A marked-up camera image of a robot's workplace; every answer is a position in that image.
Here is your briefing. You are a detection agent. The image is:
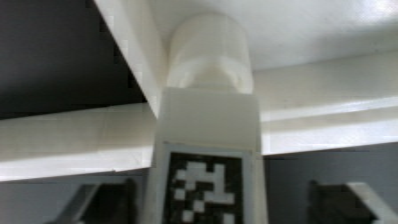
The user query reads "white square table top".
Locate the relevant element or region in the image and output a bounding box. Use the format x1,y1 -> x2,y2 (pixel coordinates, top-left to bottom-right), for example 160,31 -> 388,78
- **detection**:
94,0 -> 398,122

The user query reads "white U-shaped obstacle fence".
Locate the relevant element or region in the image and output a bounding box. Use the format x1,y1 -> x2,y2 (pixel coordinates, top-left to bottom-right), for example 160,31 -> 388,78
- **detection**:
0,96 -> 398,182

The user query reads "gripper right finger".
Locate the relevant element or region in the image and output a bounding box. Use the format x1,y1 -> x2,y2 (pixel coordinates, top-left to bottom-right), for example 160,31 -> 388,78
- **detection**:
308,181 -> 398,224

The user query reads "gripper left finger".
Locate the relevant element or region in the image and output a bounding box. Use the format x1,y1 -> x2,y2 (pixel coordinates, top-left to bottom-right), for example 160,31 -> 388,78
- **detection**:
50,179 -> 137,224

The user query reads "white table leg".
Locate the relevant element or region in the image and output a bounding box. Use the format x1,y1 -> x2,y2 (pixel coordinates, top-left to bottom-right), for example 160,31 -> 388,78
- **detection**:
139,13 -> 268,224

